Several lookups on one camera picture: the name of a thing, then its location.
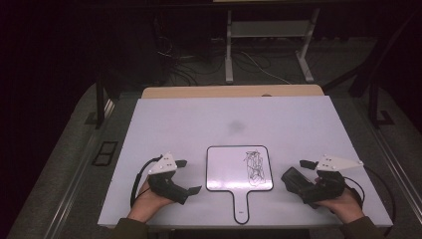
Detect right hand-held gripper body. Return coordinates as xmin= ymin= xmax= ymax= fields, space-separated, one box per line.
xmin=302 ymin=153 xmax=364 ymax=209

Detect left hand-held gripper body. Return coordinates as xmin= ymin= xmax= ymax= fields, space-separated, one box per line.
xmin=147 ymin=151 xmax=190 ymax=206

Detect black eraser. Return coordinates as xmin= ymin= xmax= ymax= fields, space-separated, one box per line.
xmin=281 ymin=166 xmax=316 ymax=197

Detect small whiteboard with handle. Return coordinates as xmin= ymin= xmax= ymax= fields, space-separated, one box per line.
xmin=205 ymin=144 xmax=275 ymax=226

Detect person's left hand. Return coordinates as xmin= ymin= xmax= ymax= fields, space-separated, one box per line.
xmin=127 ymin=178 xmax=175 ymax=223

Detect person's right hand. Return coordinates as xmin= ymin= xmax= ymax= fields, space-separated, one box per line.
xmin=315 ymin=177 xmax=366 ymax=225

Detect large white board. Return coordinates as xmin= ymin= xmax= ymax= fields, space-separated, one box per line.
xmin=97 ymin=95 xmax=394 ymax=230

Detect wooden table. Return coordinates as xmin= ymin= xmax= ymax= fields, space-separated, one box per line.
xmin=141 ymin=84 xmax=325 ymax=100

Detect black metal stand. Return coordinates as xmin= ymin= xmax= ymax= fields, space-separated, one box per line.
xmin=322 ymin=6 xmax=422 ymax=128
xmin=84 ymin=71 xmax=115 ymax=130

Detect white metal stand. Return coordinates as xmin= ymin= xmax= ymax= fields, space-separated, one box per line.
xmin=224 ymin=8 xmax=321 ymax=84

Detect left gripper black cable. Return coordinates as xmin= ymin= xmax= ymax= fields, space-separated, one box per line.
xmin=129 ymin=155 xmax=163 ymax=208

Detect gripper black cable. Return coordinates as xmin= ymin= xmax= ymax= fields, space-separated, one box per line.
xmin=342 ymin=165 xmax=396 ymax=238
xmin=129 ymin=155 xmax=163 ymax=208

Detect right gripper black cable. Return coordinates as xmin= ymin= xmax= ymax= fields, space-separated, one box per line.
xmin=342 ymin=165 xmax=396 ymax=238

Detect black floor cables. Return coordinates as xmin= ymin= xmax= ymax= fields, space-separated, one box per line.
xmin=153 ymin=16 xmax=267 ymax=88

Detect white floor cable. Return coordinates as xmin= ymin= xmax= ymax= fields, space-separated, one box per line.
xmin=240 ymin=49 xmax=293 ymax=86

